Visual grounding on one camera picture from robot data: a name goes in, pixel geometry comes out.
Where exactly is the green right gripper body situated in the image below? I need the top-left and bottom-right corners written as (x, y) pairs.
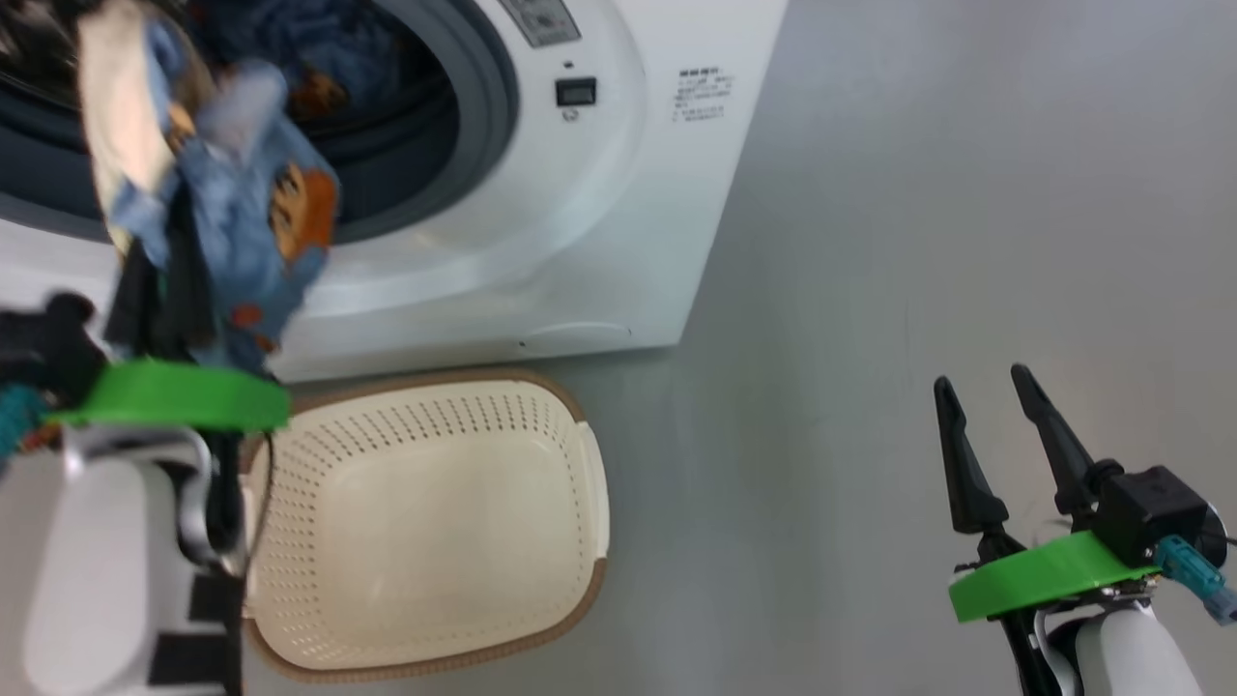
top-left (947, 529), bottom-right (1162, 625)

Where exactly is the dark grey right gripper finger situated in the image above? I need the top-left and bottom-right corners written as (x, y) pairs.
top-left (932, 376), bottom-right (1012, 536)
top-left (1009, 362), bottom-right (1100, 519)

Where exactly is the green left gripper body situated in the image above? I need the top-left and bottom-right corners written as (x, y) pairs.
top-left (46, 357), bottom-right (293, 433)

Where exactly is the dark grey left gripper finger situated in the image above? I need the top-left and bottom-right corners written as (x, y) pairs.
top-left (164, 206), bottom-right (220, 357)
top-left (102, 242), bottom-right (163, 361)

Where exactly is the blue bear-print garment cream lining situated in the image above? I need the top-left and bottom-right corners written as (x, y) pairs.
top-left (75, 0), bottom-right (341, 374)

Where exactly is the cream perforated laundry basket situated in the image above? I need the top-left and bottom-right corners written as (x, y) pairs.
top-left (240, 367), bottom-right (612, 685)

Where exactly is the grey rubber door gasket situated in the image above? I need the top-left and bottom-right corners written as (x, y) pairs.
top-left (0, 0), bottom-right (524, 248)

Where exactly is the white front-load washing machine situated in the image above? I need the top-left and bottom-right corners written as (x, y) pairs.
top-left (0, 0), bottom-right (790, 384)

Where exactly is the round white filter cover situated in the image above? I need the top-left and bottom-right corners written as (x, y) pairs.
top-left (520, 321), bottom-right (635, 351)

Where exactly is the grey warning sticker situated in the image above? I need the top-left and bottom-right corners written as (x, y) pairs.
top-left (497, 0), bottom-right (583, 48)

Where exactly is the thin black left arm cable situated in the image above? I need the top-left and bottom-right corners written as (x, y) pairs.
top-left (205, 430), bottom-right (277, 583)

